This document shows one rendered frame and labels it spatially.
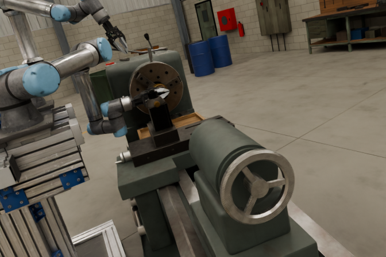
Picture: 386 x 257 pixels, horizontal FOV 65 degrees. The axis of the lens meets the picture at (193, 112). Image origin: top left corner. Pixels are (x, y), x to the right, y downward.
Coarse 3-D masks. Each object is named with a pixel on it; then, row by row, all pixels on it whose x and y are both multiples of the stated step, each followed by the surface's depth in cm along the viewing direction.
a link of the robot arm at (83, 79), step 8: (72, 48) 148; (80, 72) 152; (88, 72) 157; (80, 80) 154; (88, 80) 156; (80, 88) 155; (88, 88) 156; (80, 96) 158; (88, 96) 156; (88, 104) 157; (96, 104) 159; (88, 112) 158; (96, 112) 159; (88, 120) 161; (96, 120) 159; (104, 120) 161; (88, 128) 162; (96, 128) 160
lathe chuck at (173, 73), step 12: (144, 72) 174; (156, 72) 176; (168, 72) 177; (132, 84) 173; (180, 84) 181; (132, 96) 175; (168, 96) 180; (180, 96) 182; (144, 108) 178; (168, 108) 182
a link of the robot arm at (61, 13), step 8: (0, 0) 147; (8, 0) 146; (16, 0) 146; (24, 0) 146; (32, 0) 146; (40, 0) 147; (0, 8) 150; (8, 8) 150; (16, 8) 148; (24, 8) 147; (32, 8) 146; (40, 8) 145; (48, 8) 145; (56, 8) 142; (64, 8) 143; (72, 8) 150; (48, 16) 147; (56, 16) 143; (64, 16) 143; (72, 16) 149
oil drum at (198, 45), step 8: (208, 40) 820; (192, 48) 808; (200, 48) 802; (208, 48) 814; (192, 56) 818; (200, 56) 808; (208, 56) 815; (192, 64) 834; (200, 64) 814; (208, 64) 817; (200, 72) 822; (208, 72) 821
